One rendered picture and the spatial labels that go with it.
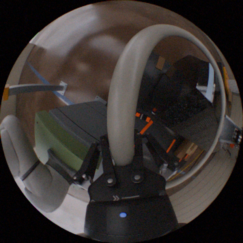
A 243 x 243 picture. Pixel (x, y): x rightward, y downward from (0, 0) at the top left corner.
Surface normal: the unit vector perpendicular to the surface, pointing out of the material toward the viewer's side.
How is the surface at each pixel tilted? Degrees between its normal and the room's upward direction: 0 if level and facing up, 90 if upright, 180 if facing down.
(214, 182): 90
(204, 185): 90
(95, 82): 0
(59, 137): 90
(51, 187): 93
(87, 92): 0
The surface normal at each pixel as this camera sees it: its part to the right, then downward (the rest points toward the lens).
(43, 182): 0.87, -0.48
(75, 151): 0.58, -0.77
